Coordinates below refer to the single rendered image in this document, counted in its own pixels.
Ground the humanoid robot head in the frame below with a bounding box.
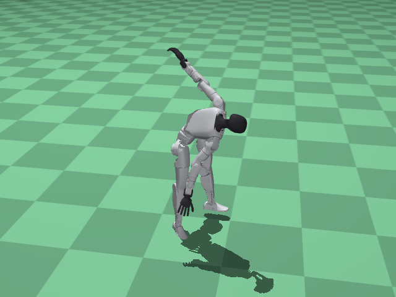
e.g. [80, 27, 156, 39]
[214, 114, 247, 133]

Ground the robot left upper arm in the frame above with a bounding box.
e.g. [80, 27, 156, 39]
[197, 80, 225, 111]

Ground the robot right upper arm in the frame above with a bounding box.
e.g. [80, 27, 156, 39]
[191, 137, 220, 169]

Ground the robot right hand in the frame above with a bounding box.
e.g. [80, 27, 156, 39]
[178, 188, 194, 216]

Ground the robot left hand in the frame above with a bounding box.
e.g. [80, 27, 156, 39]
[167, 48, 187, 69]

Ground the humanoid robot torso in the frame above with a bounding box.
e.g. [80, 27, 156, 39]
[176, 107, 226, 145]

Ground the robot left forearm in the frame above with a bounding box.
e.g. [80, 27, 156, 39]
[181, 62, 210, 85]

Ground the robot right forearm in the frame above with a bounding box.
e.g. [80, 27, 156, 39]
[185, 163, 201, 195]

